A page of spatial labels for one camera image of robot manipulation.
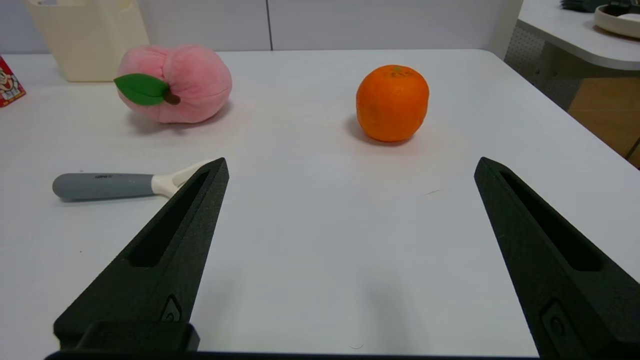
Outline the red juice carton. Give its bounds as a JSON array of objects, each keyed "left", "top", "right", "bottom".
[{"left": 0, "top": 55, "right": 27, "bottom": 109}]

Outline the cream white plastic box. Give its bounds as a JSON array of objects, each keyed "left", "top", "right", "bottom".
[{"left": 22, "top": 0, "right": 151, "bottom": 83}]

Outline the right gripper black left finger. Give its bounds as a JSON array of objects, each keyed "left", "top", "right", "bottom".
[{"left": 53, "top": 157, "right": 230, "bottom": 352}]

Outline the orange fruit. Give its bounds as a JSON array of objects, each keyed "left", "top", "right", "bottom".
[{"left": 355, "top": 64, "right": 430, "bottom": 144}]

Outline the grey handled white peeler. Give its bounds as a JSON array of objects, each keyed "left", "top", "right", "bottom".
[{"left": 52, "top": 159, "right": 217, "bottom": 202}]

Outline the pink plush peach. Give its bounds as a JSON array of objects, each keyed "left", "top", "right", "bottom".
[{"left": 113, "top": 43, "right": 233, "bottom": 125}]

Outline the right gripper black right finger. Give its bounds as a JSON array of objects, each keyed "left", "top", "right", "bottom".
[{"left": 473, "top": 156, "right": 640, "bottom": 360}]

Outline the round beige tray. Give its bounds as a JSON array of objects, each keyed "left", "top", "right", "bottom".
[{"left": 593, "top": 3, "right": 640, "bottom": 40}]

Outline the white side table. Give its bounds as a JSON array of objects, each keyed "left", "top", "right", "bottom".
[{"left": 504, "top": 0, "right": 640, "bottom": 112}]

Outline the black green tool on tray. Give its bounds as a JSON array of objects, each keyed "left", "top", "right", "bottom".
[{"left": 604, "top": 3, "right": 640, "bottom": 18}]

